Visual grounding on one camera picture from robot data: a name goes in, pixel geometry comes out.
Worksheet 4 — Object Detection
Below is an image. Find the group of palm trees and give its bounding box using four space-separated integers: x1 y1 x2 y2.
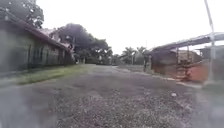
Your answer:
119 45 149 65

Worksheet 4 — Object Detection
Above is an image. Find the group of large dark trees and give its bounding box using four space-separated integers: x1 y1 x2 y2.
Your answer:
56 23 114 65

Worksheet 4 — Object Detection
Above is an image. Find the grey gravel road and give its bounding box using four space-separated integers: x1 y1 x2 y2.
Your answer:
0 64 224 128

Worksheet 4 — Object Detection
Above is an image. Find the brick shed with metal roof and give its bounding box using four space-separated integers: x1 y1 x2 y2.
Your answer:
143 31 224 84

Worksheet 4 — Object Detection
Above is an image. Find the green grass strip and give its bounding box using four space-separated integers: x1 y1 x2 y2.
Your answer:
0 63 89 86

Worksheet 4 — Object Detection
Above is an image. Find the house with red roof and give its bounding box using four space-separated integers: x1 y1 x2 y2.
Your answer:
38 27 73 51

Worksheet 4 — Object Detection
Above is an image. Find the grey building with brown roof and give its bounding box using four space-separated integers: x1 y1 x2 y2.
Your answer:
0 8 75 74

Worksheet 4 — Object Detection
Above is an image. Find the pale utility pole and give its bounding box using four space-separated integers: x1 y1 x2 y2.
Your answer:
203 0 216 83

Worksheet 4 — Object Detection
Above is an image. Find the dark tree behind building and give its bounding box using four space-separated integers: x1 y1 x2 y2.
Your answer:
0 0 45 29

